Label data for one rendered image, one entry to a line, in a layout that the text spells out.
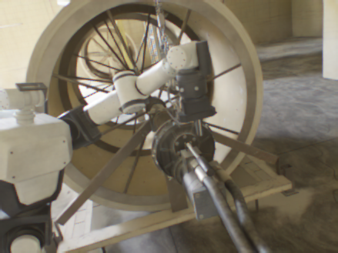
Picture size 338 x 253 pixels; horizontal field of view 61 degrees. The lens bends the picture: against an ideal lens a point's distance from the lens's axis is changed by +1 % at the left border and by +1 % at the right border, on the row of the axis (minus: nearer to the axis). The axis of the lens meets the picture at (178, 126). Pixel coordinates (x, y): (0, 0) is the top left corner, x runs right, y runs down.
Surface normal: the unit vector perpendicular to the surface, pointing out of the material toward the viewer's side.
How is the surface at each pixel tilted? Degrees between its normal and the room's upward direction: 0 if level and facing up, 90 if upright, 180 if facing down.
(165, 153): 90
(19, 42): 90
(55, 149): 98
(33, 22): 90
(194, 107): 90
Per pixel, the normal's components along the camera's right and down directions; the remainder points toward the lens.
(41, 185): 0.79, 0.22
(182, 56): -0.50, 0.37
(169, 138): 0.24, 0.29
